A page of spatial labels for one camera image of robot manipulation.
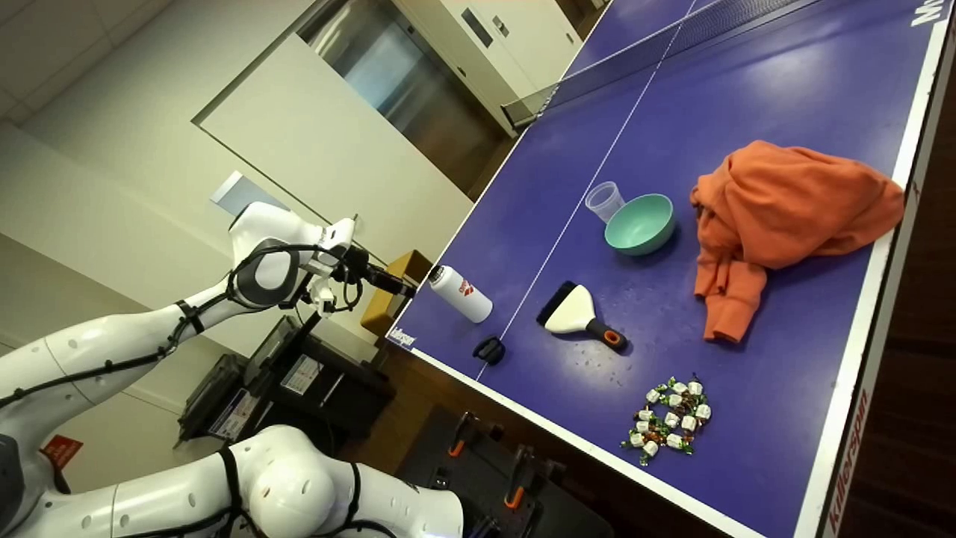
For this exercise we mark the white and black brush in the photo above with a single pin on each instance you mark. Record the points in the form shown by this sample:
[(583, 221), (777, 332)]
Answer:
[(571, 311)]

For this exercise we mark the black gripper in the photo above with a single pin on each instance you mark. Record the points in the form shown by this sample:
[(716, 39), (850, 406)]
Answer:
[(353, 269)]

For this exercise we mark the pile of candies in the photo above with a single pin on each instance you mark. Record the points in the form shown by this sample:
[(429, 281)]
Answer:
[(671, 420)]

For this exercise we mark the orange cloth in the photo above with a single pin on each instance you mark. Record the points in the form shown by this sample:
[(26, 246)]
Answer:
[(769, 206)]

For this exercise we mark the orange handled clamp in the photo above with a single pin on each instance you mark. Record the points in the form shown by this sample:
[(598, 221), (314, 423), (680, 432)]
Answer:
[(520, 477), (460, 438)]

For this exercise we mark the red wall sign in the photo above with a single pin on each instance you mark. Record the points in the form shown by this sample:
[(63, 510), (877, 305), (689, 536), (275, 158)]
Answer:
[(60, 448)]

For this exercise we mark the table tennis net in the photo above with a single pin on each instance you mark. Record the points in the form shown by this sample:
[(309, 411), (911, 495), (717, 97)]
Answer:
[(639, 58)]

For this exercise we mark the teal bowl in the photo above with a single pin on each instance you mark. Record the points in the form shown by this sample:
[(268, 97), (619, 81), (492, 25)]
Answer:
[(639, 226)]

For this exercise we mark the white water bottle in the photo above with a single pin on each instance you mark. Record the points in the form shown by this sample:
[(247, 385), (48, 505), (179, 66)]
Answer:
[(460, 294)]

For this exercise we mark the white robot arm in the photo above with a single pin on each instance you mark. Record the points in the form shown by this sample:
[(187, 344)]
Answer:
[(272, 480)]

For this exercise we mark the small black clip object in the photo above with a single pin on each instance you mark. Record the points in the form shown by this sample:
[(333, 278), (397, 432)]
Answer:
[(489, 351)]

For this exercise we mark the clear plastic cup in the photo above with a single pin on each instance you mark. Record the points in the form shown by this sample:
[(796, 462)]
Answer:
[(604, 199)]

